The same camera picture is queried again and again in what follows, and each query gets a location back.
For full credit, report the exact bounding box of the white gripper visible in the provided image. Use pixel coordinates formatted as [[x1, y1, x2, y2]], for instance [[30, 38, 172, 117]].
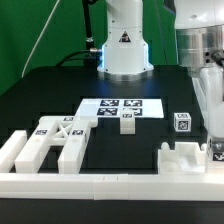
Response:
[[192, 64, 224, 139]]

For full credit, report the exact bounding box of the white chair seat part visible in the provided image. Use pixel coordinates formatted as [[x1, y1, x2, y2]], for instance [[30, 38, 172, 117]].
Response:
[[157, 142, 206, 175]]

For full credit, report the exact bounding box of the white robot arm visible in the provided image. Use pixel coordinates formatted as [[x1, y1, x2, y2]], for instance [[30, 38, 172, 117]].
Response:
[[98, 0, 224, 141]]

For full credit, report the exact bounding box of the white chair back part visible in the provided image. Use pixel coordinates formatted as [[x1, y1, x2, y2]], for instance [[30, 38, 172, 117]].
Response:
[[15, 116, 98, 174]]

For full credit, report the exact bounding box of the white bar part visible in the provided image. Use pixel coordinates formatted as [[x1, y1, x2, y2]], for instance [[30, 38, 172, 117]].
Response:
[[0, 130, 27, 173]]

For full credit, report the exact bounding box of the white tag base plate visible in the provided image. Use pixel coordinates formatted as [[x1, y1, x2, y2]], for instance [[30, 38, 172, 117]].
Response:
[[76, 98, 164, 118]]

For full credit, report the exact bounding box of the black cable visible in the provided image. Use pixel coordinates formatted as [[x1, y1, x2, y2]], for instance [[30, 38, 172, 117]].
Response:
[[55, 0, 101, 68]]

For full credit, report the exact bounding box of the white front fence wall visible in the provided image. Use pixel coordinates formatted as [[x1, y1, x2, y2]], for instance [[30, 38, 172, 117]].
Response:
[[0, 173, 224, 201]]

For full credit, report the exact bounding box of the white cable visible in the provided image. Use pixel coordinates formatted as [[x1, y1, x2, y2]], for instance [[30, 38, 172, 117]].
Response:
[[21, 0, 63, 78]]

